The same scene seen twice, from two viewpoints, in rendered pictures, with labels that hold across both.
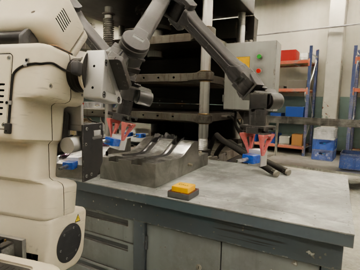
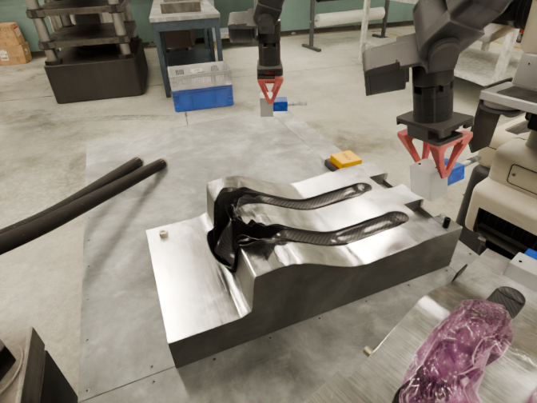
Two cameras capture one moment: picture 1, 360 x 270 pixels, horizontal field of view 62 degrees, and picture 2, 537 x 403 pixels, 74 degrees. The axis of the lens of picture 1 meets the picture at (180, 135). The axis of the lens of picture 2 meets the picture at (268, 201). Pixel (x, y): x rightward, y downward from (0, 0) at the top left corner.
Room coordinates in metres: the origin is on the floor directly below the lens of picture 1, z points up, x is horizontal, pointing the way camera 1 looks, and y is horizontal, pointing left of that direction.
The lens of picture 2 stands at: (1.74, 0.38, 1.28)
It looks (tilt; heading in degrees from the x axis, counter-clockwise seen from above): 35 degrees down; 222
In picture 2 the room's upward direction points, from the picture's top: 2 degrees counter-clockwise
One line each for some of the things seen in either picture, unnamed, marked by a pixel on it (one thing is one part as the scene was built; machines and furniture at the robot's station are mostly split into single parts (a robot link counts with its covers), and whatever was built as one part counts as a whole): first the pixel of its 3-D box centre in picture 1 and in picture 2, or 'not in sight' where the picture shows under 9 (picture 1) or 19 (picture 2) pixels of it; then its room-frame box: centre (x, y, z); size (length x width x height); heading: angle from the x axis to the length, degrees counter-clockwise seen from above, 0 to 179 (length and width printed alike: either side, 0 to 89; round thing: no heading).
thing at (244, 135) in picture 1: (253, 140); (270, 85); (1.01, -0.25, 0.99); 0.07 x 0.07 x 0.09; 42
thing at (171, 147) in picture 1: (156, 145); (306, 210); (1.34, 0.10, 0.92); 0.35 x 0.16 x 0.09; 153
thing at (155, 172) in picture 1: (160, 156); (295, 232); (1.34, 0.09, 0.87); 0.50 x 0.26 x 0.14; 153
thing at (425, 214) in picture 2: (117, 162); (421, 217); (1.17, 0.24, 0.87); 0.05 x 0.05 x 0.04; 63
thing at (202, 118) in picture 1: (156, 120); not in sight; (2.40, 0.19, 0.96); 1.29 x 0.83 x 0.18; 63
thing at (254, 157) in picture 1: (249, 158); (283, 104); (0.98, -0.23, 0.93); 0.13 x 0.05 x 0.05; 132
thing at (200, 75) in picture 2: not in sight; (199, 75); (-0.60, -2.59, 0.28); 0.61 x 0.41 x 0.15; 144
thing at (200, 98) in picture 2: not in sight; (201, 93); (-0.60, -2.59, 0.11); 0.61 x 0.41 x 0.22; 144
